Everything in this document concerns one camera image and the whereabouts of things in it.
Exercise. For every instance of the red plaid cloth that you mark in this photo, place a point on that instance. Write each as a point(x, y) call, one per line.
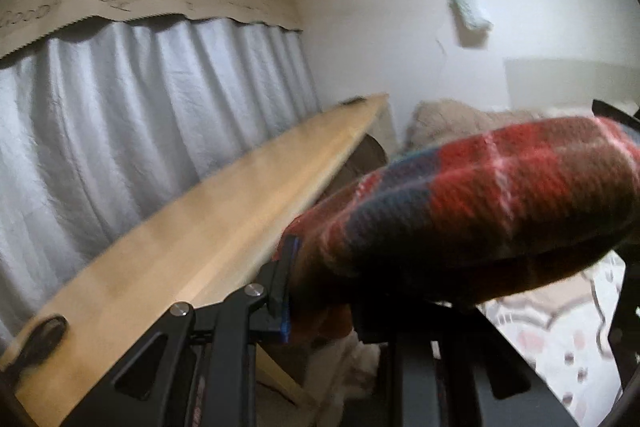
point(475, 207)

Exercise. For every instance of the grey curtain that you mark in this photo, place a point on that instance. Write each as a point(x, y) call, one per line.
point(125, 132)

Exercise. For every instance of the bear print bed sheet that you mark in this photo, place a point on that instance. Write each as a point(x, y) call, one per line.
point(560, 332)

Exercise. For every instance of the dark clip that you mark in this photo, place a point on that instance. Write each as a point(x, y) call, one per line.
point(45, 337)

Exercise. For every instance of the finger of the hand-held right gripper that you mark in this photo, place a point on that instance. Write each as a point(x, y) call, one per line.
point(617, 113)
point(632, 267)

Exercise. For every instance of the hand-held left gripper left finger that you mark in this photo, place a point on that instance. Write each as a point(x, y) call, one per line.
point(289, 287)

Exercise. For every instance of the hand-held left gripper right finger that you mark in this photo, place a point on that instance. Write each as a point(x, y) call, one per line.
point(450, 357)

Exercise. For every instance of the beige fluffy blanket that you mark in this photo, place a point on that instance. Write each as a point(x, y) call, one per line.
point(450, 122)

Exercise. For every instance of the small dark object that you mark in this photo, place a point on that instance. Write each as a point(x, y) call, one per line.
point(352, 101)

